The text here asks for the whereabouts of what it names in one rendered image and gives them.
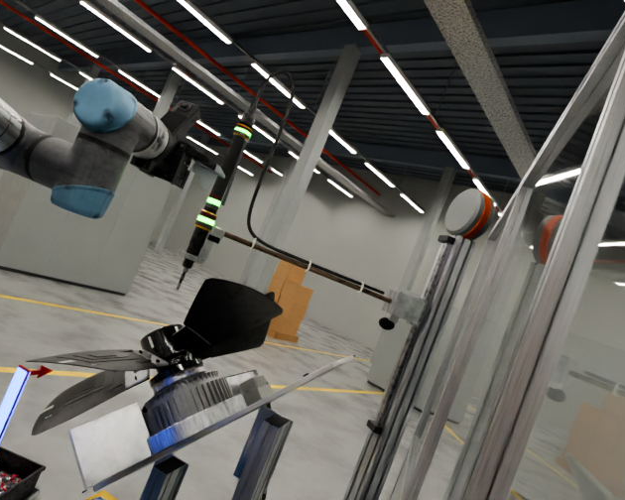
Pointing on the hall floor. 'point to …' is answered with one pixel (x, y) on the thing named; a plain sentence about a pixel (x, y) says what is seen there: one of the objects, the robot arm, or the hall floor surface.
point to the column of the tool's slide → (375, 465)
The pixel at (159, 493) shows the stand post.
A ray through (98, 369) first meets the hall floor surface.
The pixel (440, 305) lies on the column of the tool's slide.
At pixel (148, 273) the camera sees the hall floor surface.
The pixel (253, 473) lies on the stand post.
